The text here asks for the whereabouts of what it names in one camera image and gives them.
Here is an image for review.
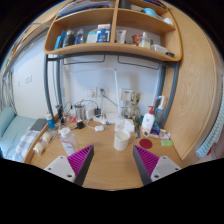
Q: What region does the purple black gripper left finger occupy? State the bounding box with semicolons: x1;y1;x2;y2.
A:
45;145;94;186

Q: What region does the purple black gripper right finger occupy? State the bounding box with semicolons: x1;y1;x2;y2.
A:
133;145;180;185

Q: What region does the clear plastic water bottle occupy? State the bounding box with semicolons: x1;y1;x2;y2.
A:
59;127;78;156

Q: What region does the green sticky note pad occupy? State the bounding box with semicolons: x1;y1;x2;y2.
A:
161;140;174;146

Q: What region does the white ceramic mug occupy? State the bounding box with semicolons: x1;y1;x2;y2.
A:
114;130;130;151

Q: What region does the white pump lotion bottle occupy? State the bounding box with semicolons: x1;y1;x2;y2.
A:
141;106;155;136

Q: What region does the blue spray bottle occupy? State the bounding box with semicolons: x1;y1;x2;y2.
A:
155;96;164;124

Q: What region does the blue cylindrical can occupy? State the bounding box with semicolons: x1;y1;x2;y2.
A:
46;114;55;130

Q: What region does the Groot figurine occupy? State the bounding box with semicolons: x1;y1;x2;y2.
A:
125;92;140;121

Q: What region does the bed with checkered blanket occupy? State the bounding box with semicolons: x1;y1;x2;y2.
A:
0;107;39;162

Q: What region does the white desk lamp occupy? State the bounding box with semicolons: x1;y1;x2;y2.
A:
99;67;125;124

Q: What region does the grey metal bed frame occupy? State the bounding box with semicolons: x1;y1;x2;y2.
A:
42;53;180;129

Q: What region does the wooden wall shelf unit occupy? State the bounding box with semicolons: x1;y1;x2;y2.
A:
44;0;182;62

